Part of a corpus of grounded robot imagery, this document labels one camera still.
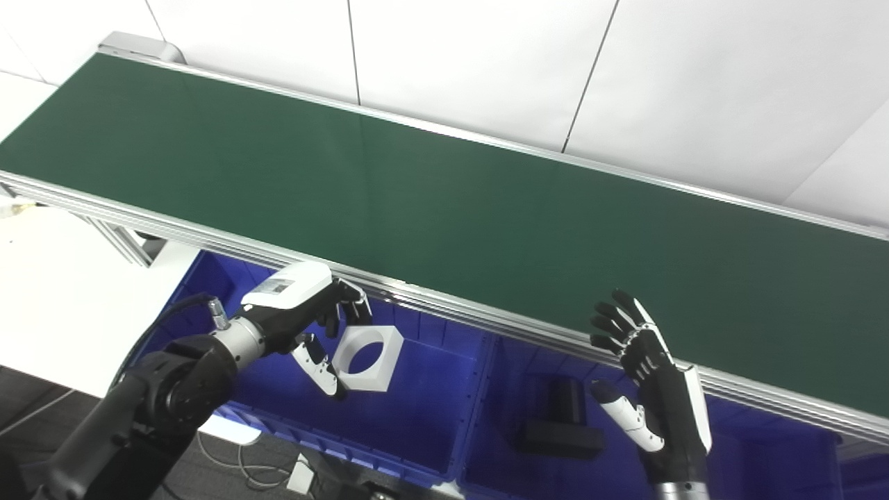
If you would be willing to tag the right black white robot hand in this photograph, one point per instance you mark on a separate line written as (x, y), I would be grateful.
(670, 410)

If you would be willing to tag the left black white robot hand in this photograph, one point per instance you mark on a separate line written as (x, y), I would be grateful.
(292, 295)

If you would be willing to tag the white square part round hole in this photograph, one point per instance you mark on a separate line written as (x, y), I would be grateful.
(389, 371)

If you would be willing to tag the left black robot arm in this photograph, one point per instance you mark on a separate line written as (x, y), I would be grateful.
(173, 389)

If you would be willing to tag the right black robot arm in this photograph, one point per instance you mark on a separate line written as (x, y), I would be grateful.
(680, 492)

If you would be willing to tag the blue plastic bin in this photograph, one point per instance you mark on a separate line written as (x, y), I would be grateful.
(868, 479)
(750, 451)
(417, 417)

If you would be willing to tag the black block part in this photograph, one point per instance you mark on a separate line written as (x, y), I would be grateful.
(562, 417)

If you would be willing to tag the aluminium conveyor leg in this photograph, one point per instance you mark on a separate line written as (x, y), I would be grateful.
(121, 243)

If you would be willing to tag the grey conveyor end cover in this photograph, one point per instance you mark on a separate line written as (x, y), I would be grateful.
(142, 47)

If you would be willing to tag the white power adapter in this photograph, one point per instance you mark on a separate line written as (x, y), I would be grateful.
(301, 476)

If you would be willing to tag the green belt conveyor aluminium frame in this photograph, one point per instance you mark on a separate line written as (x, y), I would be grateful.
(417, 194)

